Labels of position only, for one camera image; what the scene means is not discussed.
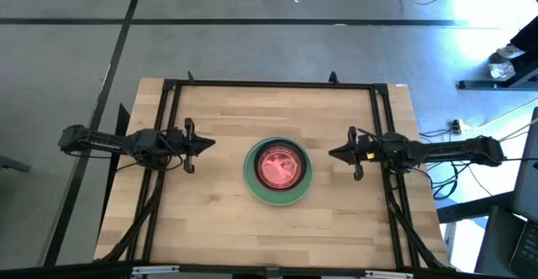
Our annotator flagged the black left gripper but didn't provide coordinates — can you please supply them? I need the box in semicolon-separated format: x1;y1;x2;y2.
158;118;216;174

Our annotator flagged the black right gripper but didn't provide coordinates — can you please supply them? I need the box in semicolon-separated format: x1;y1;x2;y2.
328;126;382;182

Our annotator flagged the red transparent plastic plate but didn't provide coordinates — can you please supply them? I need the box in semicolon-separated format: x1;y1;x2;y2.
257;144;303;190

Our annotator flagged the large green plastic plate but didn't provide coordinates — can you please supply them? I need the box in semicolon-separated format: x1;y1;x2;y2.
243;136;314;207

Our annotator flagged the person's white shoe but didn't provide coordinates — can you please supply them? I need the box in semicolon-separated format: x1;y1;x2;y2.
488;60;516;81
495;43;526;60

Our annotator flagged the grey laptop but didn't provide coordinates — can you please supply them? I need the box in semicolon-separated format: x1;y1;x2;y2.
508;218;538;279

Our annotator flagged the person's leg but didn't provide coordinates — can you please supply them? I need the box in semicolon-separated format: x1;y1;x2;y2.
509;16;538;68

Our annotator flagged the black aluminium table frame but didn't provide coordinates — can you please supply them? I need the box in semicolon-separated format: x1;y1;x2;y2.
94;71;449;271

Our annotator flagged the black floor cable bundle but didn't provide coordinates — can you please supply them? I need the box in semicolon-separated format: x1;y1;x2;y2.
414;127;495;201

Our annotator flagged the black overhead mount beam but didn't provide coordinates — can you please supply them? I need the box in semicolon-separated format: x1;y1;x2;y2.
0;261;538;279

